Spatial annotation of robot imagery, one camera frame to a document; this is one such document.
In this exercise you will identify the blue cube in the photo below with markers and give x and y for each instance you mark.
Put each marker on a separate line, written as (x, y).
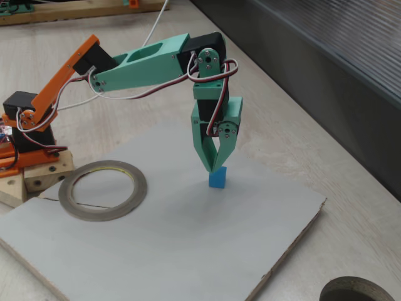
(217, 180)

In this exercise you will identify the wooden robot base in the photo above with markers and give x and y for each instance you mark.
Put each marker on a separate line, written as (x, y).
(47, 175)

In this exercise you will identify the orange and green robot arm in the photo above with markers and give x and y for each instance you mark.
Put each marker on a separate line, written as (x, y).
(147, 67)

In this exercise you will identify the grey-topped wooden board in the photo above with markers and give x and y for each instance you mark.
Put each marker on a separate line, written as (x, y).
(188, 235)

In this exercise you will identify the grey translucent desk partition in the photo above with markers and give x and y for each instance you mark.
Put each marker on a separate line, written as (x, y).
(329, 78)

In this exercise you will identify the small orange printed block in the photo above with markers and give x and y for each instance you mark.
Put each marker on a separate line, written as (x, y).
(134, 3)

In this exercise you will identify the long wooden plank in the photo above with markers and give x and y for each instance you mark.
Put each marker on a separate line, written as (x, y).
(78, 12)

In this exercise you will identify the red controller circuit board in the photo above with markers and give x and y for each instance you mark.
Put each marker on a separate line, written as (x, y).
(3, 128)

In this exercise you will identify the green printed part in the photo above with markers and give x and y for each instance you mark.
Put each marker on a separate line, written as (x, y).
(15, 9)

